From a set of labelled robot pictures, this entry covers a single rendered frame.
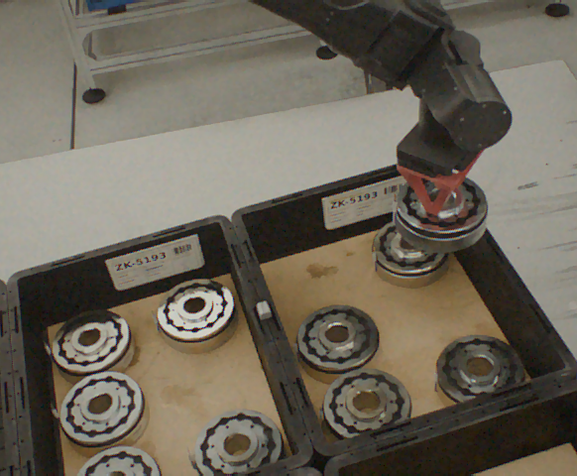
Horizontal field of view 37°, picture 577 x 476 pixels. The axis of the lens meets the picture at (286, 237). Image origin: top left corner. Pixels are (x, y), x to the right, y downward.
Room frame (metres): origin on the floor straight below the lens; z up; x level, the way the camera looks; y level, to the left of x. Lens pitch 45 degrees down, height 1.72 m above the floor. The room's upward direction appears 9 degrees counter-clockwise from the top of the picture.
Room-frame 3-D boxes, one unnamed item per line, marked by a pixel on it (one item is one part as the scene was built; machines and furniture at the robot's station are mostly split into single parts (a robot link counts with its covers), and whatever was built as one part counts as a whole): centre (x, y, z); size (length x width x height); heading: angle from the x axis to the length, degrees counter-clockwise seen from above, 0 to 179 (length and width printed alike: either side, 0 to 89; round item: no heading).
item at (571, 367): (0.69, -0.11, 0.92); 0.40 x 0.30 x 0.02; 10
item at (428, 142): (0.71, -0.18, 1.15); 0.10 x 0.07 x 0.07; 138
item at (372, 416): (0.57, -0.06, 0.86); 0.05 x 0.05 x 0.01
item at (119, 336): (0.74, 0.27, 0.86); 0.10 x 0.10 x 0.01
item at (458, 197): (0.71, -0.18, 1.04); 0.05 x 0.05 x 0.01
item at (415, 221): (0.71, -0.18, 1.03); 0.10 x 0.10 x 0.01
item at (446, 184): (0.70, -0.17, 1.08); 0.07 x 0.07 x 0.09; 48
